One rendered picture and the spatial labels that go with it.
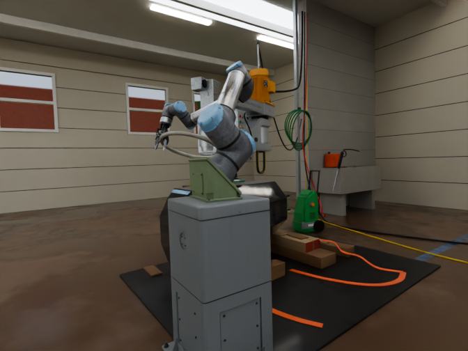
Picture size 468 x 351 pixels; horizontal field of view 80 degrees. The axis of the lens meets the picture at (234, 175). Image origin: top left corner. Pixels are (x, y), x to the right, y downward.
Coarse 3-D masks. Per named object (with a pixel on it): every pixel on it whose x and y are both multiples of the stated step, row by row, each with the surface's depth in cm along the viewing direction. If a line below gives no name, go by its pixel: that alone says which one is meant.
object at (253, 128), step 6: (246, 120) 272; (252, 120) 309; (258, 120) 306; (264, 120) 317; (252, 126) 299; (258, 126) 304; (264, 126) 320; (270, 126) 333; (252, 132) 290; (258, 132) 304; (258, 138) 304; (258, 144) 304; (264, 144) 320; (258, 150) 309; (264, 150) 320
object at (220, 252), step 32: (192, 224) 127; (224, 224) 126; (256, 224) 137; (192, 256) 128; (224, 256) 127; (256, 256) 137; (192, 288) 130; (224, 288) 127; (256, 288) 138; (192, 320) 134; (224, 320) 128; (256, 320) 139
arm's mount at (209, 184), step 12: (192, 168) 149; (204, 168) 134; (216, 168) 133; (192, 180) 150; (204, 180) 135; (216, 180) 133; (228, 180) 136; (192, 192) 151; (204, 192) 136; (216, 192) 134; (228, 192) 137; (240, 192) 139
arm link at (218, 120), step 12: (228, 72) 181; (240, 72) 176; (228, 84) 163; (240, 84) 169; (228, 96) 153; (216, 108) 136; (228, 108) 143; (204, 120) 135; (216, 120) 133; (228, 120) 138; (204, 132) 140; (216, 132) 136; (228, 132) 138; (216, 144) 142
